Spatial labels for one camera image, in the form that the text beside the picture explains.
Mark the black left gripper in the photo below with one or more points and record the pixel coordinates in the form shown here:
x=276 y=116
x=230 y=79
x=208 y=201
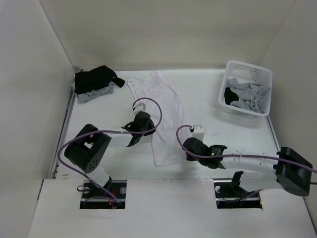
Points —
x=150 y=132

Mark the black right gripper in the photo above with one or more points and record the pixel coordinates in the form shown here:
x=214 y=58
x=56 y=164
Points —
x=190 y=157

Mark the white tank top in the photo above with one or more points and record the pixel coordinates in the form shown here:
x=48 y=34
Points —
x=168 y=114

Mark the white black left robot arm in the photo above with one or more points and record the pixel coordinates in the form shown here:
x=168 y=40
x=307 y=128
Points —
x=87 y=152

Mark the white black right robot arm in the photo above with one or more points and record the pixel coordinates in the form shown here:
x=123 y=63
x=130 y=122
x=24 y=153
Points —
x=288 y=171

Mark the folded grey tank top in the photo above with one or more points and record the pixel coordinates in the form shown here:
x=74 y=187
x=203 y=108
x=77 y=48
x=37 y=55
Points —
x=89 y=96

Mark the crumpled black tank top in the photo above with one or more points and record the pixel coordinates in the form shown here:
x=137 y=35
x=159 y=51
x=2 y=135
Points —
x=230 y=97

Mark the folded black tank top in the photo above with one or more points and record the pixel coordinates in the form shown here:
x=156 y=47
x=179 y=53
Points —
x=95 y=79

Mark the crumpled grey tank top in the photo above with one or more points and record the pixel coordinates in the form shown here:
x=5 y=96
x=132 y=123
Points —
x=252 y=97

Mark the white plastic laundry basket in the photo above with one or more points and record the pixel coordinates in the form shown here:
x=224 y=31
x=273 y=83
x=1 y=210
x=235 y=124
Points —
x=245 y=73

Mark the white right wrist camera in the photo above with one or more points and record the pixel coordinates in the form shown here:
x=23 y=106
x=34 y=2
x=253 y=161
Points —
x=197 y=132

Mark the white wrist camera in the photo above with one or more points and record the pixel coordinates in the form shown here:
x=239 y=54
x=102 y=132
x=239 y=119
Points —
x=197 y=132
x=139 y=108

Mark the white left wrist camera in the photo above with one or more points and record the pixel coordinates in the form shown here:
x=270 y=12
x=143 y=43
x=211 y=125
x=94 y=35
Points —
x=139 y=108

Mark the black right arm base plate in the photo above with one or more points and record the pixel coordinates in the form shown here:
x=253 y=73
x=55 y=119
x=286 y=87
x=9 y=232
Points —
x=230 y=196

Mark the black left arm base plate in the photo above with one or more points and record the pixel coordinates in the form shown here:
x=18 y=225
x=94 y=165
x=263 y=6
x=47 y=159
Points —
x=93 y=198

